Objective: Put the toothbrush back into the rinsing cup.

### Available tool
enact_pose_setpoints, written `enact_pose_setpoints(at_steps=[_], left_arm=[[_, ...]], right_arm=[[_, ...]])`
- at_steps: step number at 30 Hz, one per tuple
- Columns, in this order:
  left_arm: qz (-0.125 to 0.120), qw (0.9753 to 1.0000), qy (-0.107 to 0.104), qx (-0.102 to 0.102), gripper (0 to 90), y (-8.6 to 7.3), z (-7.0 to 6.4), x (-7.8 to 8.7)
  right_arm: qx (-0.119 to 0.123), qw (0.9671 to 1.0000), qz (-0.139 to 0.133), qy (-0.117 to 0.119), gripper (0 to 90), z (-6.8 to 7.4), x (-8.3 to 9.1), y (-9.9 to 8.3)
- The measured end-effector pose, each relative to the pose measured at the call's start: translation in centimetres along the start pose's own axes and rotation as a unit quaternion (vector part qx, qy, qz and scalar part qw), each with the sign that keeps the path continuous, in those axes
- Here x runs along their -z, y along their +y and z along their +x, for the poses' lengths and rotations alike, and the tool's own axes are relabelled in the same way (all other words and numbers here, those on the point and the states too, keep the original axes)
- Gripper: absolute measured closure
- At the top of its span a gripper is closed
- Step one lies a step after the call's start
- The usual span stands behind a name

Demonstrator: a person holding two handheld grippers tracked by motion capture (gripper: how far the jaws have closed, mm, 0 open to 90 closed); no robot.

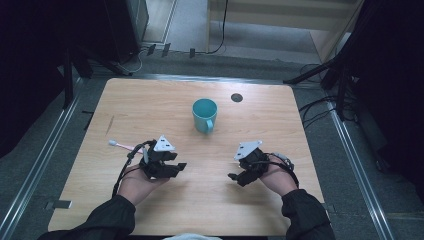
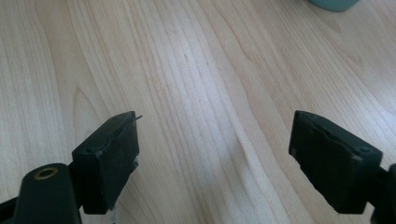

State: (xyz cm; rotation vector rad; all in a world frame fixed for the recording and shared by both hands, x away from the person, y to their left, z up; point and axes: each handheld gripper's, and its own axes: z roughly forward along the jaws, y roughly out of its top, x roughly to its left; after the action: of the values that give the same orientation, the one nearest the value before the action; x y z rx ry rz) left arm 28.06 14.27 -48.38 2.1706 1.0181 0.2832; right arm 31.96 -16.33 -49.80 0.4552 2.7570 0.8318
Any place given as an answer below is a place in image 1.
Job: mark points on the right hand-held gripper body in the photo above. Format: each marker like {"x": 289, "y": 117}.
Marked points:
{"x": 254, "y": 161}

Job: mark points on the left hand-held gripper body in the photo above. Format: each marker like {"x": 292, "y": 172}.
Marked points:
{"x": 156, "y": 166}

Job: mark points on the pink toothbrush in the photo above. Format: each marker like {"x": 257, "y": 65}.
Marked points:
{"x": 122, "y": 146}

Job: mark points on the person's left hand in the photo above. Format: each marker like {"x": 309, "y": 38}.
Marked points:
{"x": 136, "y": 185}

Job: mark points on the person's right hand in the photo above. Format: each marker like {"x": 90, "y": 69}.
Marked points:
{"x": 280, "y": 181}

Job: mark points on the silver wristwatch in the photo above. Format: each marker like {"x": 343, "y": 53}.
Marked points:
{"x": 285, "y": 159}

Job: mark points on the person's light clothing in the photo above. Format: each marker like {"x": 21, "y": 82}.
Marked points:
{"x": 191, "y": 237}

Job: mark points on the black metal stand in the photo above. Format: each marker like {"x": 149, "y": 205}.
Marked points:
{"x": 68, "y": 80}
{"x": 333, "y": 71}

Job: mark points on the light wooden cabinet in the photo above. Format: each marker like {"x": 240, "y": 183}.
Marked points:
{"x": 283, "y": 13}

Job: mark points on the dark curtain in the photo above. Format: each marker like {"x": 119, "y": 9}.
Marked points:
{"x": 393, "y": 83}
{"x": 50, "y": 50}

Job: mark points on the grey metal table bracket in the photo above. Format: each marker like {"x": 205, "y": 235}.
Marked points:
{"x": 60, "y": 204}

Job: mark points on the metal floor rail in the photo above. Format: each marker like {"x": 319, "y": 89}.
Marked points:
{"x": 40, "y": 156}
{"x": 361, "y": 173}

